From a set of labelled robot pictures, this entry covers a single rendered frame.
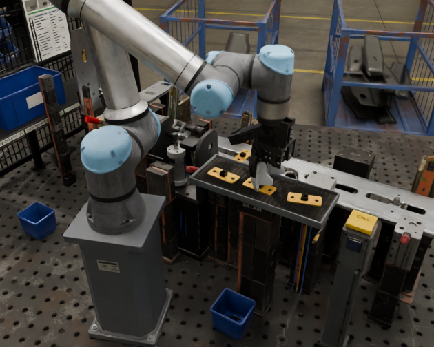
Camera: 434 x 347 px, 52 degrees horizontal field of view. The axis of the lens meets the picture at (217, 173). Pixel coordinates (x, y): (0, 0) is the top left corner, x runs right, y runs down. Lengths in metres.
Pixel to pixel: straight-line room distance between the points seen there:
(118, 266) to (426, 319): 0.95
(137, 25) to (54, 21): 1.30
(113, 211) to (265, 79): 0.48
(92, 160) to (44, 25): 1.18
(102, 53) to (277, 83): 0.41
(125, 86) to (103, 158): 0.19
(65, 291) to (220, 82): 0.97
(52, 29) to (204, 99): 1.38
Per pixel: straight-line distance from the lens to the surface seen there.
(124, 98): 1.12
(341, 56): 3.36
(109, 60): 1.09
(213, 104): 0.86
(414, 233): 1.28
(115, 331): 1.40
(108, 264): 1.19
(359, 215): 1.12
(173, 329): 1.42
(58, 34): 2.19
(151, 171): 1.39
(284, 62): 0.96
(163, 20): 3.53
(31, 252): 1.77
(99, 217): 1.12
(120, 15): 0.90
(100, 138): 1.07
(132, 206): 1.12
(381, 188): 1.52
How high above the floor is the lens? 1.84
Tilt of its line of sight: 34 degrees down
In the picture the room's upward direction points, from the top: straight up
